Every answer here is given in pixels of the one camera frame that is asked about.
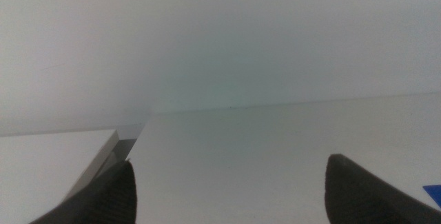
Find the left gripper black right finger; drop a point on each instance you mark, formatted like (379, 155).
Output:
(358, 200)

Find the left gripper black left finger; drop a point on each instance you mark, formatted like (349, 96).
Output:
(110, 200)

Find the blue mat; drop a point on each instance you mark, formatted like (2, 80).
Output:
(436, 193)

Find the white table with thick edge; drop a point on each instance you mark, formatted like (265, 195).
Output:
(41, 169)

